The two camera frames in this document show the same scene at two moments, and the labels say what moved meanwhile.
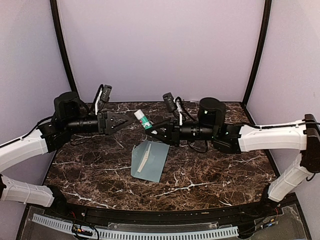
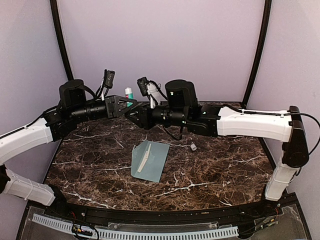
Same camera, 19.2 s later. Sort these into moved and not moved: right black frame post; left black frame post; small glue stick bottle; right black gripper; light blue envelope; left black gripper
Moved: left black gripper; right black gripper; small glue stick bottle
Not moved: light blue envelope; right black frame post; left black frame post
